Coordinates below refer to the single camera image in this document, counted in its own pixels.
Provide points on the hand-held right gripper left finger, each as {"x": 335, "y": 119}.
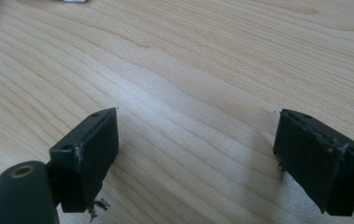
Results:
{"x": 93, "y": 155}

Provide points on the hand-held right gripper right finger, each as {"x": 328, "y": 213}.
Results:
{"x": 314, "y": 158}

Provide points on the white object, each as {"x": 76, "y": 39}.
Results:
{"x": 74, "y": 1}

